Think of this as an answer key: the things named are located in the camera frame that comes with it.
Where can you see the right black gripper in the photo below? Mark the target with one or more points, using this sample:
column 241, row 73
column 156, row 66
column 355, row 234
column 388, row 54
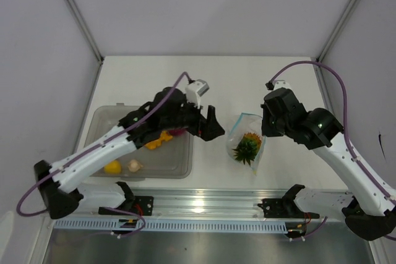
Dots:
column 267, row 131

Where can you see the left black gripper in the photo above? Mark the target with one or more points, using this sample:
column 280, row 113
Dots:
column 208, row 128

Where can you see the clear zip top bag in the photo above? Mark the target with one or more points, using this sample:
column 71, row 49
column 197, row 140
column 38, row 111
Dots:
column 245, row 123

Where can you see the orange toy pineapple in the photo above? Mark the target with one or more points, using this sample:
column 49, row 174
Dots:
column 247, row 148

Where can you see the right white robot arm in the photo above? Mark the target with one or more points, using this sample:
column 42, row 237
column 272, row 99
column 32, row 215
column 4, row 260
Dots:
column 368, row 208

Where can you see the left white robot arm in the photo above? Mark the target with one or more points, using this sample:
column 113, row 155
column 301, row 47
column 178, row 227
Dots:
column 61, row 184

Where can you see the purple toy onion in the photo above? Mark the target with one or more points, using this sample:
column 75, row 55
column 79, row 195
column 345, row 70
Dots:
column 177, row 132

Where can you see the orange toy carrot pieces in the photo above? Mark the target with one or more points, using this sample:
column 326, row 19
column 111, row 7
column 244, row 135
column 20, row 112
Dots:
column 165, row 136

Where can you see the grey translucent plastic bin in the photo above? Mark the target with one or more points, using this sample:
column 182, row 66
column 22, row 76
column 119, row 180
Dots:
column 173, row 160

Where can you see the beige toy garlic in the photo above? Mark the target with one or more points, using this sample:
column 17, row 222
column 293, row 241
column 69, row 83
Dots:
column 134, row 166

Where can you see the yellow toy lemon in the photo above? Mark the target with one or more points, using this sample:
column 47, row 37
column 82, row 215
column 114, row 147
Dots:
column 113, row 167

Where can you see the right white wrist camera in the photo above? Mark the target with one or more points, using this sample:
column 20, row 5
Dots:
column 277, row 84

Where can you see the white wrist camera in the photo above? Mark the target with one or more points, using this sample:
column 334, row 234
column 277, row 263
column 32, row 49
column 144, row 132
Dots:
column 195, row 90
column 277, row 84

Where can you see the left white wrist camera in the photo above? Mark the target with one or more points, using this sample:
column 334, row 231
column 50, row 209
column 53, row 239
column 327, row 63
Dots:
column 195, row 90

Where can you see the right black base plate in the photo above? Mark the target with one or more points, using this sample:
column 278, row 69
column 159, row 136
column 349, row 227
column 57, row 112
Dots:
column 283, row 208

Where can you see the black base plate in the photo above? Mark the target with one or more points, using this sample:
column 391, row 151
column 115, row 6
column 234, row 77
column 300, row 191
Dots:
column 142, row 206
column 283, row 208

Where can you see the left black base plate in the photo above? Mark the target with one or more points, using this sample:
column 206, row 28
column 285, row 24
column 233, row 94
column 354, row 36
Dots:
column 142, row 206

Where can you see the white slotted cable duct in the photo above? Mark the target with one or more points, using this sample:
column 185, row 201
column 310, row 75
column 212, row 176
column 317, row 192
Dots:
column 173, row 225

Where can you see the right aluminium frame post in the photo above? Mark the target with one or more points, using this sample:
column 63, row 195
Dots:
column 338, row 28

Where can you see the aluminium frame post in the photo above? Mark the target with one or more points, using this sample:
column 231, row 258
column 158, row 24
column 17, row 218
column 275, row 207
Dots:
column 84, row 29
column 338, row 28

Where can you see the left aluminium frame post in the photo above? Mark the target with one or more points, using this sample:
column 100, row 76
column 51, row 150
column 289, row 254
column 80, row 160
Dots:
column 84, row 29

